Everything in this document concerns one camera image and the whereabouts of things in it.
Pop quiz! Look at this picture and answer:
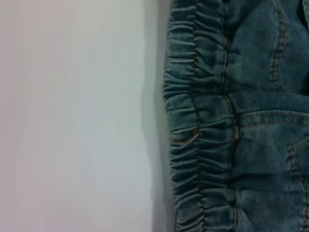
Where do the blue denim shorts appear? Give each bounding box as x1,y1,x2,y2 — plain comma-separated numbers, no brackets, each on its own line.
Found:
162,0,309,232

